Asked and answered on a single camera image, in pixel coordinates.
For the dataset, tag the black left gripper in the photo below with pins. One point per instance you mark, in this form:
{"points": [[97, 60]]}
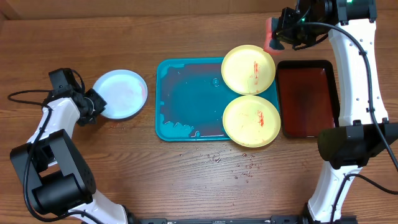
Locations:
{"points": [[99, 103]]}

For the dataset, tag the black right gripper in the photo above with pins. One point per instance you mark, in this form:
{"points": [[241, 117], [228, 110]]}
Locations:
{"points": [[280, 28]]}

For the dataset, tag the pink cleaning sponge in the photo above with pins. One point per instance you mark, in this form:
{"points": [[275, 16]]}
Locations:
{"points": [[271, 44]]}

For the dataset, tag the light blue plate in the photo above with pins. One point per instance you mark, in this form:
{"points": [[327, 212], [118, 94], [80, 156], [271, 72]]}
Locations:
{"points": [[125, 93]]}

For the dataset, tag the yellow plate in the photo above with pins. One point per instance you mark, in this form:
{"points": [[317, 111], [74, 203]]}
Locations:
{"points": [[251, 121], [248, 70]]}

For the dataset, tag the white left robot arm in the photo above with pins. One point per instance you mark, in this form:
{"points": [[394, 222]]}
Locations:
{"points": [[57, 182]]}

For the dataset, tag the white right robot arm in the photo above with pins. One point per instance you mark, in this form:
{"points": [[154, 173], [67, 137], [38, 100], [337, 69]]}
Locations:
{"points": [[364, 128]]}

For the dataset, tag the black tray with red liquid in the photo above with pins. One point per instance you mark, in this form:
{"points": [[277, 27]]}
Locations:
{"points": [[308, 97]]}

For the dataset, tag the teal plastic tray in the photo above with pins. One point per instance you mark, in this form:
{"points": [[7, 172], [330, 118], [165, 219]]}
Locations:
{"points": [[191, 97]]}

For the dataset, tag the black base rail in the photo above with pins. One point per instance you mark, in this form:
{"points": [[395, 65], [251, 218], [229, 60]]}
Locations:
{"points": [[275, 219]]}

